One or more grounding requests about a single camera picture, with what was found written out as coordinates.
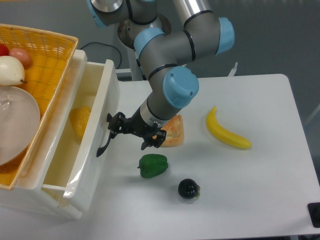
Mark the white drawer cabinet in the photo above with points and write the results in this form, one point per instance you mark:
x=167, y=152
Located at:
x=26, y=193

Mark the pink peach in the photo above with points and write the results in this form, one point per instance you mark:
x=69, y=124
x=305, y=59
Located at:
x=22, y=55

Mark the yellow bell pepper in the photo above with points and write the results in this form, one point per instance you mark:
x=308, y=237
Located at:
x=79, y=118

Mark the yellow woven basket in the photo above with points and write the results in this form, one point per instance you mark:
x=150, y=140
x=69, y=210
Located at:
x=51, y=54

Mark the green bell pepper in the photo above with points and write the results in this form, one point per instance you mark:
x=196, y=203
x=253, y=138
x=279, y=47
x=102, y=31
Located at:
x=152, y=165

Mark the dark purple eggplant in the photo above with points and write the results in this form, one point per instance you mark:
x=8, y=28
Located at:
x=189, y=189

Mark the white pear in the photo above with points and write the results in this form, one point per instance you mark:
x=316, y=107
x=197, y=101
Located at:
x=12, y=72

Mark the black corner object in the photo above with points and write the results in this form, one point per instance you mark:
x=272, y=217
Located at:
x=314, y=213

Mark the toy bread pastry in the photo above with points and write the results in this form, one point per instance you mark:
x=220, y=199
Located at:
x=174, y=132

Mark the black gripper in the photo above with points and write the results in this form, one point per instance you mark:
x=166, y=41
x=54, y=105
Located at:
x=152, y=135

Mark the yellow banana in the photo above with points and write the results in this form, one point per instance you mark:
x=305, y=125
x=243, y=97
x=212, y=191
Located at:
x=222, y=134

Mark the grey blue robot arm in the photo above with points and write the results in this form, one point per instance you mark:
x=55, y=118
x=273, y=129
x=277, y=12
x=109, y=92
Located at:
x=162, y=58

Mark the red tomato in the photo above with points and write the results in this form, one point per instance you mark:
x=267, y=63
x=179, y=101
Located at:
x=4, y=51

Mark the beige plate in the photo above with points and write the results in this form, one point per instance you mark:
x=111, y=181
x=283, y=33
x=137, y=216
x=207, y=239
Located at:
x=19, y=121

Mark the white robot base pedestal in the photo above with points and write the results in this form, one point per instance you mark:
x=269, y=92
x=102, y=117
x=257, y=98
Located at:
x=127, y=32

